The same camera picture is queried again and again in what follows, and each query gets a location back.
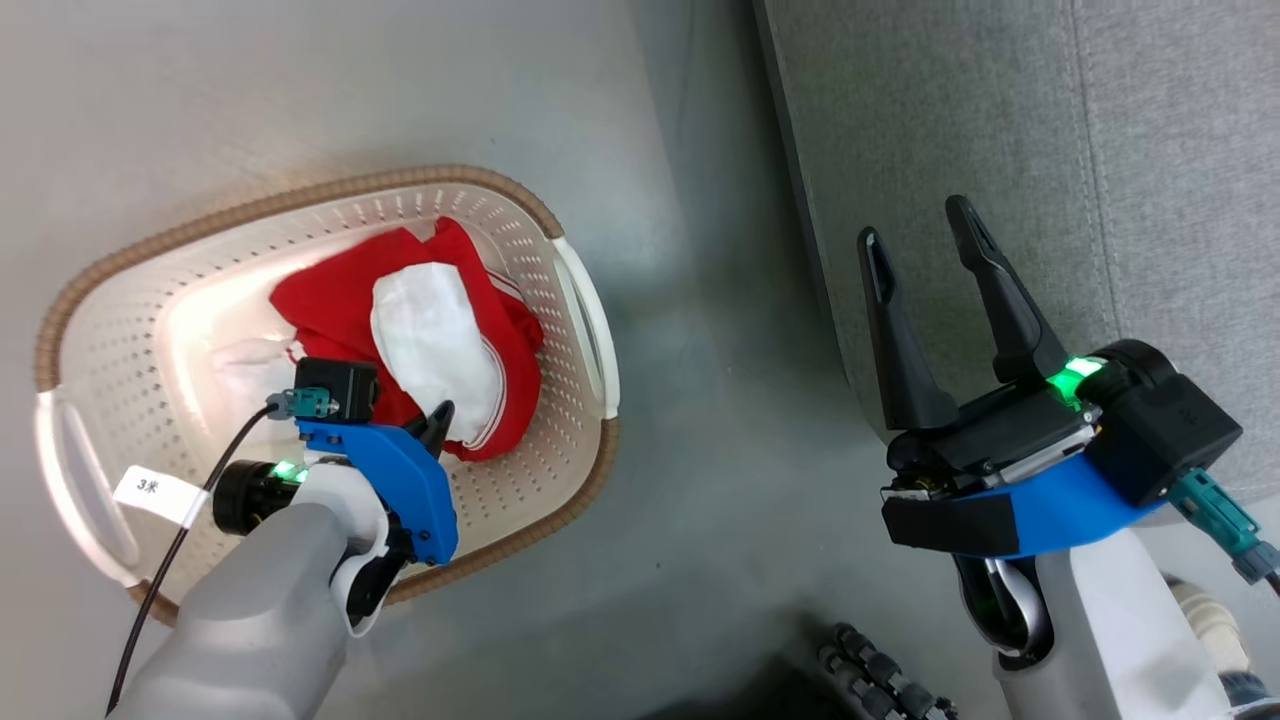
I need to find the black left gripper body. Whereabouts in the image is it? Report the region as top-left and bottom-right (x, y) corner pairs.
(211, 457), (307, 538)

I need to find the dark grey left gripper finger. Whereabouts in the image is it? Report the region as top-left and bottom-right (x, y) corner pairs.
(418, 400), (458, 464)

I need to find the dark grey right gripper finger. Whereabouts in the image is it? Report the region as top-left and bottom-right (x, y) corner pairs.
(945, 194), (1071, 386)
(857, 227), (963, 433)

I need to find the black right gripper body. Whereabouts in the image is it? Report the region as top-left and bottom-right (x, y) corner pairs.
(881, 338), (1184, 502)

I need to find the red and white garment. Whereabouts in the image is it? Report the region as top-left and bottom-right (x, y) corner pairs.
(268, 215), (547, 464)

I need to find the grey fabric sofa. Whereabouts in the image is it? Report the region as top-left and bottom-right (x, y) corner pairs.
(755, 0), (1280, 503)

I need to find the cream perforated laundry basket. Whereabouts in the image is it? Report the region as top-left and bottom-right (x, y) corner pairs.
(33, 165), (622, 607)

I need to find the blue left camera bracket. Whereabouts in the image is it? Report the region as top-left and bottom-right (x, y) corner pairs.
(296, 418), (461, 568)

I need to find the blue camera bracket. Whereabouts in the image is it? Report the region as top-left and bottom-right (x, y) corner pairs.
(881, 455), (1173, 560)
(296, 418), (461, 568)

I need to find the white cable label tag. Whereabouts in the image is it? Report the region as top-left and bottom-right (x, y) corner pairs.
(111, 464), (212, 530)

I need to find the blue right camera bracket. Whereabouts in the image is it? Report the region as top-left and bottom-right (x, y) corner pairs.
(881, 455), (1173, 560)

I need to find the black cable with teal plug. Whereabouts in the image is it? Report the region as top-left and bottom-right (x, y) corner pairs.
(104, 389), (337, 717)

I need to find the dark cable with teal plug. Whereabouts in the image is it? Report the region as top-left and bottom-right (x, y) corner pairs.
(1168, 467), (1280, 603)

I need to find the black corrugated hose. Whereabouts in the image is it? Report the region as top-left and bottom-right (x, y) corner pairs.
(833, 621), (961, 720)
(815, 645), (893, 720)

